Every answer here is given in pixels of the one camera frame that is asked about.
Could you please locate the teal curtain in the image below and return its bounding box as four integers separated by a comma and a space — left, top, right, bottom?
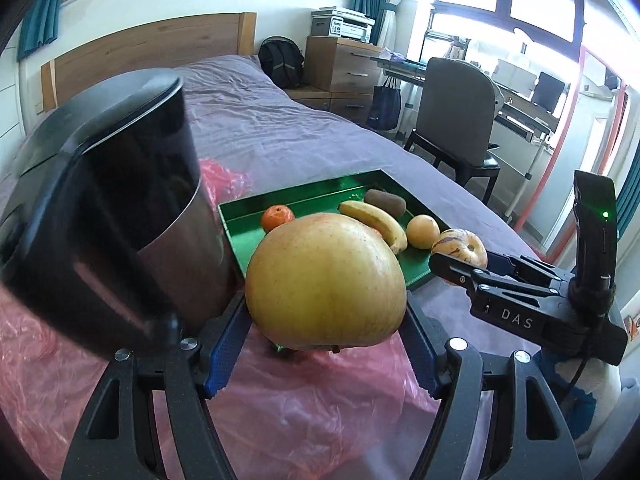
350, 0, 401, 56
17, 0, 68, 63
616, 180, 640, 238

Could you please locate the dark shopping bag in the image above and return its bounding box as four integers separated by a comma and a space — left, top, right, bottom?
367, 76, 402, 132

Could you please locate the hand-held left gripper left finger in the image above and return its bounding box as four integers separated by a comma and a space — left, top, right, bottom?
60, 292, 253, 480

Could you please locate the wooden headboard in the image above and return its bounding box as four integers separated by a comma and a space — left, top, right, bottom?
40, 12, 257, 111

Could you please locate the black and steel electric kettle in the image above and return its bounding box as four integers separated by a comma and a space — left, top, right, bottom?
0, 67, 246, 361

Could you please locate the yellow-green apple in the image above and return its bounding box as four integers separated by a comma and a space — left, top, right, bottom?
245, 212, 407, 352

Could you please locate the black backpack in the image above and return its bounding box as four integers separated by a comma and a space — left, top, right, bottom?
258, 36, 305, 89

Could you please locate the white printer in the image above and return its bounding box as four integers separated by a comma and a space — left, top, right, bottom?
311, 7, 376, 43

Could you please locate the yellow grapefruit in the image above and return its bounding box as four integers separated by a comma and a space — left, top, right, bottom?
405, 214, 441, 250

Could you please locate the green metal tray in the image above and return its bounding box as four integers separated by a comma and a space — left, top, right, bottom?
218, 169, 451, 291

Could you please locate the orange tangerine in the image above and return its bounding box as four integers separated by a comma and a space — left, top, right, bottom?
261, 204, 296, 233

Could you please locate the white wardrobe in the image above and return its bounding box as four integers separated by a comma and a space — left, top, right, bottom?
0, 35, 25, 171

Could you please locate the brown kiwi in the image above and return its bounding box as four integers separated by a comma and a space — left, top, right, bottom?
363, 188, 407, 217

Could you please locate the glass-top desk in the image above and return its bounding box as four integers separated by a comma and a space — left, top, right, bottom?
372, 52, 561, 181

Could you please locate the grey office chair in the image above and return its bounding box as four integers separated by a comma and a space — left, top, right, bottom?
404, 56, 501, 201

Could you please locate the black cable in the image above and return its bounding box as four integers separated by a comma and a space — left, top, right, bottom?
565, 357, 593, 403

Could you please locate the striped yellow pepino melon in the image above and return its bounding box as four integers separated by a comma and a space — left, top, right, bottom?
430, 229, 488, 286

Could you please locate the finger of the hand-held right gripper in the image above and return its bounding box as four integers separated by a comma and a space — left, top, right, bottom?
430, 252, 571, 306
486, 252, 566, 285

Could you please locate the yellow banana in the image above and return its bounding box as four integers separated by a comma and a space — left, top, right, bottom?
338, 200, 408, 255

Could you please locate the wooden dresser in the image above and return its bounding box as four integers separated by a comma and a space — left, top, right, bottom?
287, 36, 386, 126

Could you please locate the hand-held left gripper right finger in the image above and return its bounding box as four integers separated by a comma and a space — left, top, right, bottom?
402, 300, 586, 480

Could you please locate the red frame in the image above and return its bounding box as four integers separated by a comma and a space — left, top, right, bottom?
515, 42, 633, 231

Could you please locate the pink plastic sheet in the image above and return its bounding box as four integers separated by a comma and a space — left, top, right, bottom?
0, 157, 441, 480

